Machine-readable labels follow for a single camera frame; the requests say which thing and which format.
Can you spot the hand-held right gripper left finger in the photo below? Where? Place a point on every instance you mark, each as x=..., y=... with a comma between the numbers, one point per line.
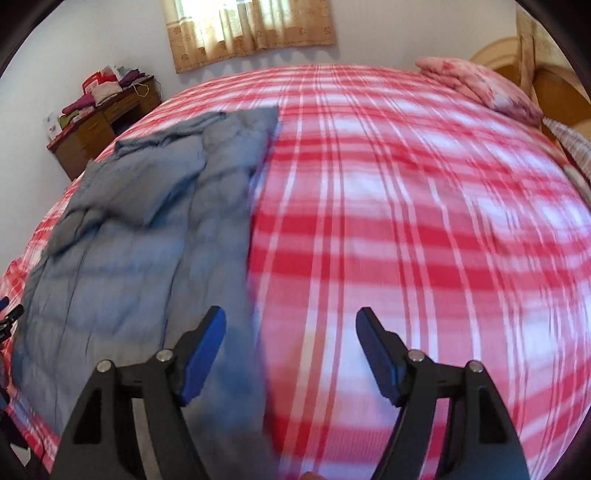
x=203, y=355

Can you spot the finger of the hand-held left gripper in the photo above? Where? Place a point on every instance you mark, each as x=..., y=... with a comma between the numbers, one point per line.
x=13, y=318

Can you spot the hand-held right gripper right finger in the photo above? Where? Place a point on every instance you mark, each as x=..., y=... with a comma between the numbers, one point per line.
x=376, y=353

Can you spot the grey puffer jacket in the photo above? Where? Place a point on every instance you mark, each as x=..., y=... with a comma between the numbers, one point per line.
x=138, y=254

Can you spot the green folded clothes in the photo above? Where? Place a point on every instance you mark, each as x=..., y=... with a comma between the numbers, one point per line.
x=67, y=121

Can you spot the magenta folded clothes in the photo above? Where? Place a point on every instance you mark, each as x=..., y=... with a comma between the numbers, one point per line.
x=78, y=105

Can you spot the beige folded clothes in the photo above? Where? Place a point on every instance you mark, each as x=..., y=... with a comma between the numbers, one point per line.
x=105, y=92

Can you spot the purple folded clothes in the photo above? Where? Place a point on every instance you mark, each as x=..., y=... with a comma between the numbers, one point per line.
x=131, y=77

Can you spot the bed with red plaid sheet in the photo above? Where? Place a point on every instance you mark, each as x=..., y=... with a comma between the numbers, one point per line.
x=415, y=230

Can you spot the brown wooden desk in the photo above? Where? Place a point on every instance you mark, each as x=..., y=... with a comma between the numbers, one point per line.
x=92, y=134

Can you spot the red cardboard box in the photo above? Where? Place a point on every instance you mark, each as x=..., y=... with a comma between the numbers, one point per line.
x=91, y=81

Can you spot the pink floral folded quilt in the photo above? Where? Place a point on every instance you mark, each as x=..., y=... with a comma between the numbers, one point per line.
x=480, y=87

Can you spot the striped pillow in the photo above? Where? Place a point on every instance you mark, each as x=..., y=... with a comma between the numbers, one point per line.
x=575, y=147

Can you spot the wooden headboard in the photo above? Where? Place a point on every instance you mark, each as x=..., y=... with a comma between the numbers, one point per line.
x=498, y=57

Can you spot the beige patterned window curtain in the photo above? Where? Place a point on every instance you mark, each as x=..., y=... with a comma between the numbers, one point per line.
x=249, y=32

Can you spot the beige patterned side curtain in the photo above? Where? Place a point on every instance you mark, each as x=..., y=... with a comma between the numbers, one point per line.
x=531, y=50

